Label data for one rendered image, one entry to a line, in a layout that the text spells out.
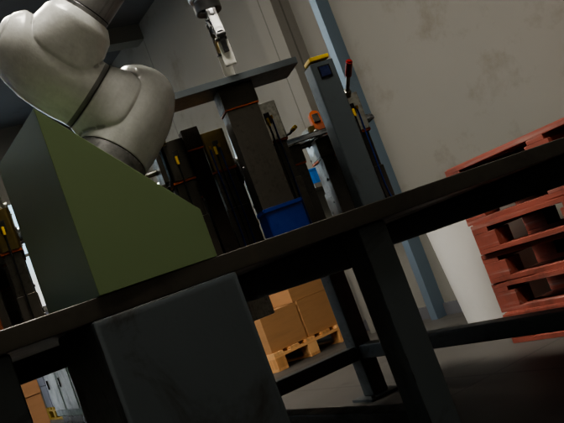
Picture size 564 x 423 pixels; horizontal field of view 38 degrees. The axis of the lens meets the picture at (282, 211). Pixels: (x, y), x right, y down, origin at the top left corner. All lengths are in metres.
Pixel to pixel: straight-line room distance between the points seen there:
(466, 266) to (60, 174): 2.86
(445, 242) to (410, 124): 1.25
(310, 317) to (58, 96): 4.43
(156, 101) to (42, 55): 0.24
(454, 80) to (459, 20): 0.34
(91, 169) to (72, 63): 0.24
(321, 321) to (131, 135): 4.44
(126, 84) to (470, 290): 2.75
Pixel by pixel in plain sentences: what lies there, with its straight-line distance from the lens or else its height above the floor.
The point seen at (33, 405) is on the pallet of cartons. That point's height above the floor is 0.33.
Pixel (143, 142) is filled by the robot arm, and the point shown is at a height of 0.97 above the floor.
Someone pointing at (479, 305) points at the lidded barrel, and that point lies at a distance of 4.13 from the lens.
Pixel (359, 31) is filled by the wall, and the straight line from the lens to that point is 5.39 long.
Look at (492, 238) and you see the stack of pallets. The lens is 3.51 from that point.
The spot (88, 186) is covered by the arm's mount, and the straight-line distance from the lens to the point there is 1.53.
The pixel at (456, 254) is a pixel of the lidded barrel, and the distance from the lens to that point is 4.10.
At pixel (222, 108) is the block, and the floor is 1.10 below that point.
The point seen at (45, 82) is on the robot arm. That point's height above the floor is 1.13.
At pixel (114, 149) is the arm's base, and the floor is 0.97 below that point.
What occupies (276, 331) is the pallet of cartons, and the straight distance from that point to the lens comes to 5.72.
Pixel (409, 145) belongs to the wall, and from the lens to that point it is 5.21.
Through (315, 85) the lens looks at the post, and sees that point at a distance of 2.29.
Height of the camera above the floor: 0.62
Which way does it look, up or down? 4 degrees up
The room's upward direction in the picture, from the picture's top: 20 degrees counter-clockwise
